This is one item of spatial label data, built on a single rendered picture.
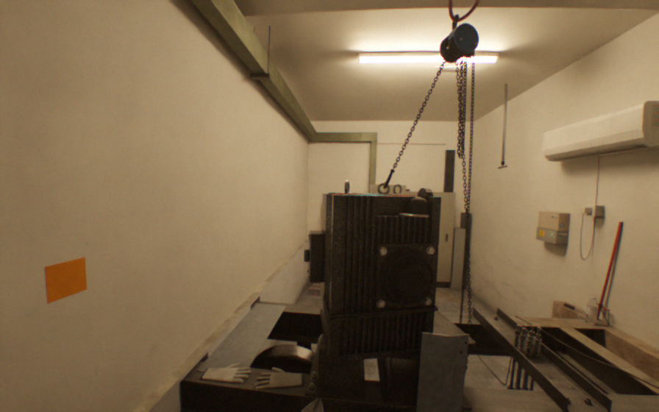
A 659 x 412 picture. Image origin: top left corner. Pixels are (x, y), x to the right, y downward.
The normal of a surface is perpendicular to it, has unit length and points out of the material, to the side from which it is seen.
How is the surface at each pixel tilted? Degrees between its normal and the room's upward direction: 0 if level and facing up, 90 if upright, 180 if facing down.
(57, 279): 90
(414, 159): 90
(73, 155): 90
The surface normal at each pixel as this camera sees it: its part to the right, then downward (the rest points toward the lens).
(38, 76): 0.99, 0.03
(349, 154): -0.10, 0.06
